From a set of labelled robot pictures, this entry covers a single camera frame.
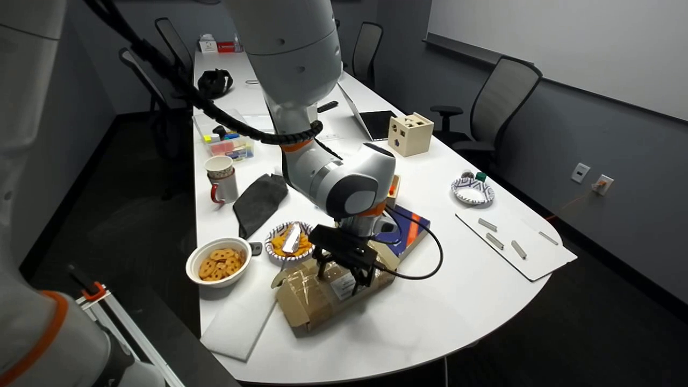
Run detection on clear bin of toys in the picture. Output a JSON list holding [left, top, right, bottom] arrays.
[[205, 127, 254, 161]]

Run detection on coiled white cable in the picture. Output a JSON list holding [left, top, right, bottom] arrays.
[[449, 172, 497, 208]]

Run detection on grey office chair left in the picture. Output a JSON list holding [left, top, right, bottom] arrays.
[[350, 22, 383, 85]]

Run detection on wooden shape sorter cube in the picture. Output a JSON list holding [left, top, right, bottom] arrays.
[[387, 112, 434, 156]]

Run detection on small wooden toy tray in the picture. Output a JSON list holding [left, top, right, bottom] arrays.
[[387, 175, 399, 204]]

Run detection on grey office chair centre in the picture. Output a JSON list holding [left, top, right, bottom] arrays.
[[433, 56, 541, 169]]

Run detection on white paper mat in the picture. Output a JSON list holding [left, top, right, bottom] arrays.
[[203, 285, 276, 362]]

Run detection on black cloth napkin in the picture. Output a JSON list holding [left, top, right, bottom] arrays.
[[233, 175, 289, 239]]

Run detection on patterned bowl of snacks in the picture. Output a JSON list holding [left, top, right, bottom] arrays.
[[266, 221, 313, 262]]

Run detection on blue book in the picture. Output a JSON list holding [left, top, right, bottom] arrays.
[[379, 207, 429, 257]]

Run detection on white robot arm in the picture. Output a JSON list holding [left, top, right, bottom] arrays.
[[0, 0, 342, 387]]

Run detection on white mug red handle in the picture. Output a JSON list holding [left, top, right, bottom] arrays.
[[206, 154, 239, 204]]

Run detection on silver laptop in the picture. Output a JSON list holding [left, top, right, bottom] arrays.
[[339, 85, 394, 139]]

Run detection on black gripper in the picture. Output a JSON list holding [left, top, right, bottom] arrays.
[[309, 225, 377, 285]]

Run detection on white board with markers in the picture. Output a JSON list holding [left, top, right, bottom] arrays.
[[456, 207, 575, 281]]

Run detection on camera tripod orange clamp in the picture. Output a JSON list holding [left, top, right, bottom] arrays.
[[67, 262, 186, 387]]

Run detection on grey office chair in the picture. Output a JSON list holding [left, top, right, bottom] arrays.
[[350, 22, 383, 85], [433, 56, 541, 169]]

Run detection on brown cardboard box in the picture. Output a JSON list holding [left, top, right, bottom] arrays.
[[271, 240, 399, 333]]

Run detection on black headphones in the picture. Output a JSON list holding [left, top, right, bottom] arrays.
[[197, 69, 233, 98]]

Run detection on white bowl of crackers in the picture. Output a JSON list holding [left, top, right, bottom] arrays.
[[184, 239, 252, 288]]

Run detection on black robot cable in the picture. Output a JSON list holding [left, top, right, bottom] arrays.
[[83, 0, 325, 145]]

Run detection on wall whiteboard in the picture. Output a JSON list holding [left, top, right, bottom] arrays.
[[427, 0, 688, 120]]

